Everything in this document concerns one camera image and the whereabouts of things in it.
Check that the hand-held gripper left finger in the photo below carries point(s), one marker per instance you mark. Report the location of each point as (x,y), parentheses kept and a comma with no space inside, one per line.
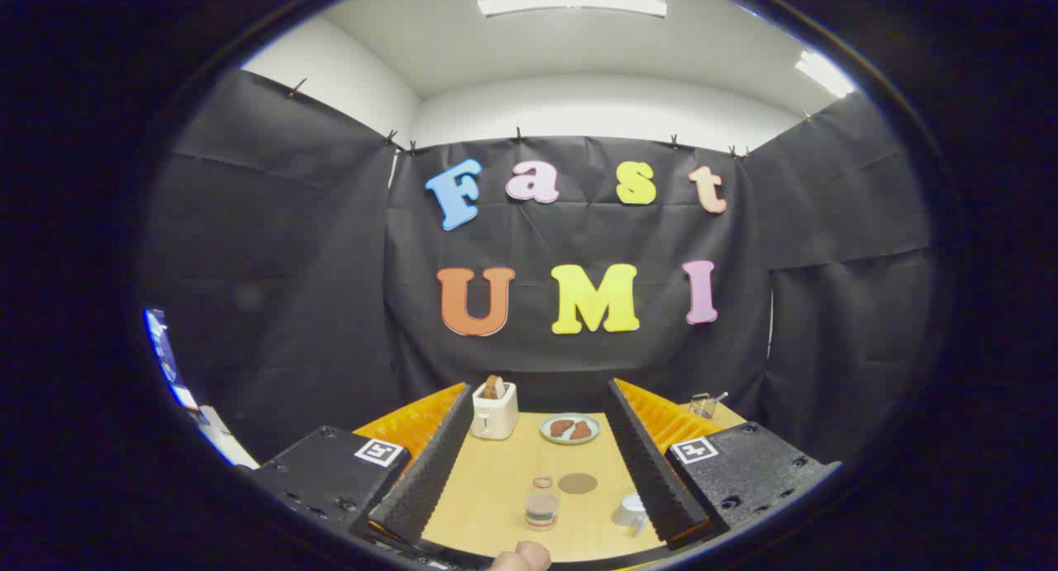
(430,472)

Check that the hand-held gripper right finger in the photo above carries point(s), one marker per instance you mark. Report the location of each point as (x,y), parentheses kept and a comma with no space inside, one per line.
(653,472)

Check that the white cup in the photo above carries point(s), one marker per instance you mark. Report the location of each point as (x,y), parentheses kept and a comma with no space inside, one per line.
(630,511)

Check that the brown round coaster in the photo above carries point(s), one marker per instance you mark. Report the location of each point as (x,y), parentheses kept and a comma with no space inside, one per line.
(578,483)

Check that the clear plastic juice bottle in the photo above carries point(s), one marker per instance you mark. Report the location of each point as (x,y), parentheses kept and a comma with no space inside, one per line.
(541,509)

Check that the wooden table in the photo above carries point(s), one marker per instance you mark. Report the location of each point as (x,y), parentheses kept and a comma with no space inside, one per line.
(496,488)

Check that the brown meat piece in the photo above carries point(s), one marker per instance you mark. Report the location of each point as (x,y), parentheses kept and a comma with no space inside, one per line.
(561,427)
(582,430)

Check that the white toaster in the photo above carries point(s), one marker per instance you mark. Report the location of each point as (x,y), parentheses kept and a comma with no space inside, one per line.
(493,418)

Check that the pale green plate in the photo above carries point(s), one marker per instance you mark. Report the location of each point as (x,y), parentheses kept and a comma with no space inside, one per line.
(570,440)

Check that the bread slice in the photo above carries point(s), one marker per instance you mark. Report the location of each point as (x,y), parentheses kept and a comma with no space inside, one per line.
(493,387)

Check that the white board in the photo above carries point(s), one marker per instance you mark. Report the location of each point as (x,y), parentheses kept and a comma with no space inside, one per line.
(223,440)

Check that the blue lit screen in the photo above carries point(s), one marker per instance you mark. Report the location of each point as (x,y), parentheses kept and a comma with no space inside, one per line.
(159,344)

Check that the small ceiling light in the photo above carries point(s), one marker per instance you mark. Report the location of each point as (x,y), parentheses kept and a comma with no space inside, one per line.
(824,73)

